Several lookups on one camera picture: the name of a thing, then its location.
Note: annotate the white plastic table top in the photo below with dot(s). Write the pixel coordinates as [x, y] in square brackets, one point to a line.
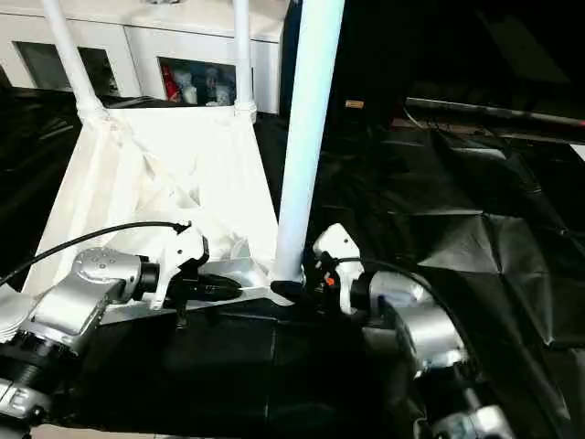
[137, 146]

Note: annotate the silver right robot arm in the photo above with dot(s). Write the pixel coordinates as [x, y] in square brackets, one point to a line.
[429, 329]

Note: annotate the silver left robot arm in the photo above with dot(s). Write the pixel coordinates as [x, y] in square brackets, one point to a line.
[91, 274]

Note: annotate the black plastic table mat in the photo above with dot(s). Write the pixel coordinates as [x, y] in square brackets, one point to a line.
[457, 274]

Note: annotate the small tan label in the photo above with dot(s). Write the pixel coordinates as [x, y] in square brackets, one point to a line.
[355, 104]

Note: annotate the small white cup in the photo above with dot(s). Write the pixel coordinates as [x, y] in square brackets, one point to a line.
[190, 95]

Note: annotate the red cabinet item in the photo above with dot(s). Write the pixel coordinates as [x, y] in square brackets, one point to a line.
[169, 84]

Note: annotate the long dark metal rod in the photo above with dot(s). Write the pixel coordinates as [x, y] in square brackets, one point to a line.
[503, 112]

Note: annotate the white glass-door cabinet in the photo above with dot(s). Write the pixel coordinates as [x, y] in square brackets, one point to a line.
[137, 41]

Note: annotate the large black backdrop sheet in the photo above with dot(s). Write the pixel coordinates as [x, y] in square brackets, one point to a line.
[457, 46]

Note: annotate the white flat board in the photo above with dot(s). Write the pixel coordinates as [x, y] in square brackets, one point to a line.
[579, 153]

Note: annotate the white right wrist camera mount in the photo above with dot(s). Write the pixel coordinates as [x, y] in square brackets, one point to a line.
[338, 242]

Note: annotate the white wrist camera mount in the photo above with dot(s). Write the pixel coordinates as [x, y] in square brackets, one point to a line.
[338, 242]
[183, 247]

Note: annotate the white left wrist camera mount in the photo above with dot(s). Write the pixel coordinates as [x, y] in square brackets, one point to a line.
[183, 247]

